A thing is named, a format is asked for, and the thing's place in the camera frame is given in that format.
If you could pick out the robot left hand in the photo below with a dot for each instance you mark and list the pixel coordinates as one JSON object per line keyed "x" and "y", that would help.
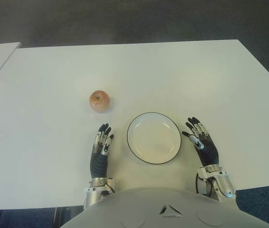
{"x": 98, "y": 164}

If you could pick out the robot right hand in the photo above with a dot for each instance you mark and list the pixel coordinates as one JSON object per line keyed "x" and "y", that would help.
{"x": 209, "y": 153}

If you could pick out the red yellow apple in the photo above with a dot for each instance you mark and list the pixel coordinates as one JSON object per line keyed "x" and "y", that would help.
{"x": 99, "y": 101}

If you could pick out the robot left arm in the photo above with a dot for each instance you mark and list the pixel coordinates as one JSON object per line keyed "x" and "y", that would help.
{"x": 94, "y": 194}

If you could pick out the white plate with black rim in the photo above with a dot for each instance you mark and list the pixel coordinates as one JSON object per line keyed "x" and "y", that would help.
{"x": 153, "y": 140}

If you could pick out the grey robot torso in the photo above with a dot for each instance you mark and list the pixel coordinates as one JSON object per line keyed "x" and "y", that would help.
{"x": 163, "y": 213}

